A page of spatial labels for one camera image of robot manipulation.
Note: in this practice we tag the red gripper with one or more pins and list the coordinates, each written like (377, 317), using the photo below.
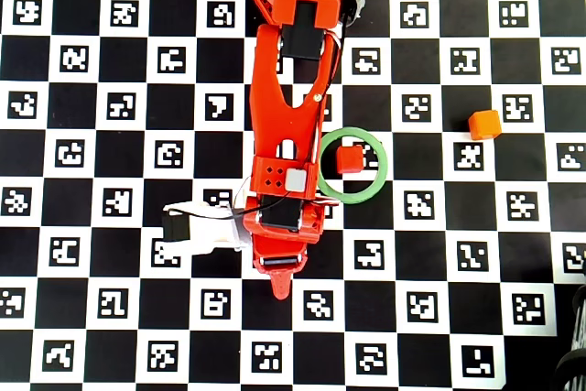
(277, 262)

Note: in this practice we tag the red cube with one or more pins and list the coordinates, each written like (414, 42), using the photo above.
(350, 159)

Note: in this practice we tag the orange cube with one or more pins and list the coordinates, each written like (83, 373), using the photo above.
(484, 125)

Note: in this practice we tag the red robot arm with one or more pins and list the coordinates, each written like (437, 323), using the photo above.
(265, 102)

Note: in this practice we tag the black white marker mat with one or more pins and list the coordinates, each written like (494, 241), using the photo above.
(119, 249)

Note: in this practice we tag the black tripod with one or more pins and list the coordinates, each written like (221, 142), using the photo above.
(578, 318)

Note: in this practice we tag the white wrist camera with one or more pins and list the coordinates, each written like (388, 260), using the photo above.
(176, 226)

